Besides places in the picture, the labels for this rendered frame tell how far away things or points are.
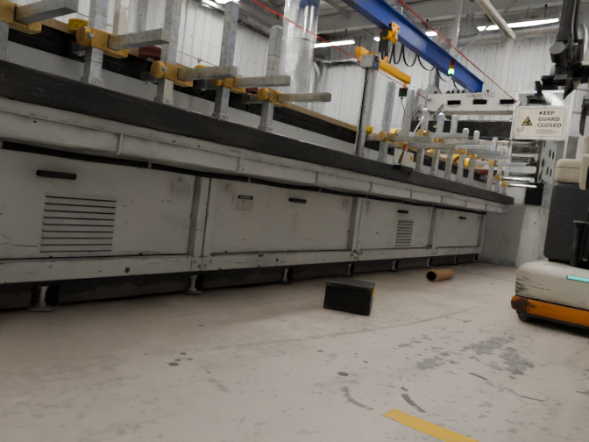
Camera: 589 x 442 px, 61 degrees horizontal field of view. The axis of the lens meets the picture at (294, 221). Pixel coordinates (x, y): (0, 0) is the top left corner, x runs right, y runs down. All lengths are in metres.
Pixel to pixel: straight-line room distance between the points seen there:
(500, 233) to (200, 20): 8.07
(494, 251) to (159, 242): 4.19
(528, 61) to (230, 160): 10.94
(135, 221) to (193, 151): 0.36
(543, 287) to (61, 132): 2.06
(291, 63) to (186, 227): 5.33
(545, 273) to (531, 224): 2.89
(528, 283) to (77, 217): 1.94
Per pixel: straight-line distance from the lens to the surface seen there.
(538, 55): 12.52
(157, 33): 1.41
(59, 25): 1.77
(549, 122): 5.48
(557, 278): 2.54
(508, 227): 5.60
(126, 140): 1.63
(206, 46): 11.59
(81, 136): 1.56
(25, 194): 1.74
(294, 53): 7.25
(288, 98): 2.03
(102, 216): 1.86
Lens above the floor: 0.47
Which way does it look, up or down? 3 degrees down
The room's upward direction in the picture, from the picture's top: 7 degrees clockwise
